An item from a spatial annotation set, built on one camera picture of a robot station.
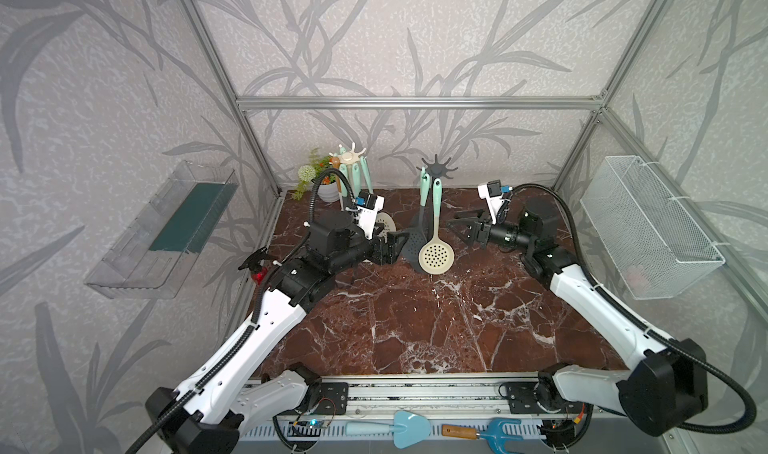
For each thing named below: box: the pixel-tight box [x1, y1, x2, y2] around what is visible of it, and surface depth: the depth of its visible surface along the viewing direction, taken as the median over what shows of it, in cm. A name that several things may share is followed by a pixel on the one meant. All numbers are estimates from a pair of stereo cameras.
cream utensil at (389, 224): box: [377, 212, 397, 243], surface depth 96 cm
